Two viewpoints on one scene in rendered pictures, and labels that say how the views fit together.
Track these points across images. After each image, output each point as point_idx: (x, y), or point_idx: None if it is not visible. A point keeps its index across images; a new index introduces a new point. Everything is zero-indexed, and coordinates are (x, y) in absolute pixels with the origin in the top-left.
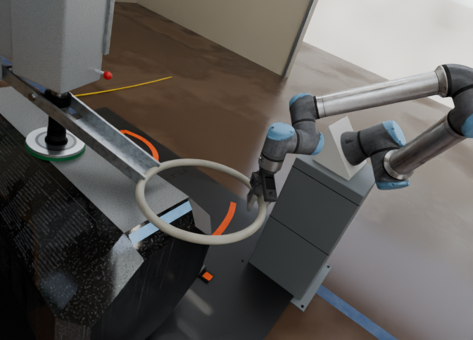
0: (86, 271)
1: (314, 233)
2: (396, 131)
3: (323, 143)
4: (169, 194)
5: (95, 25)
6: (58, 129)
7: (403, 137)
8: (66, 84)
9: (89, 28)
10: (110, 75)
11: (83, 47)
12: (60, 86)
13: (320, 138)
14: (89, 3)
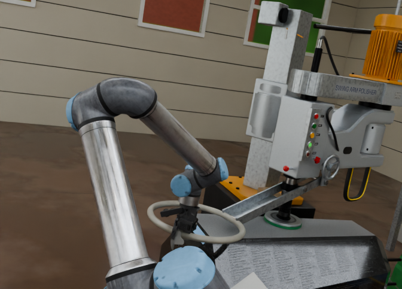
0: None
1: None
2: (178, 253)
3: (172, 179)
4: (217, 234)
5: (294, 136)
6: (280, 205)
7: (168, 277)
8: (271, 162)
9: (290, 136)
10: (283, 167)
11: (285, 146)
12: (268, 161)
13: (176, 175)
14: (291, 121)
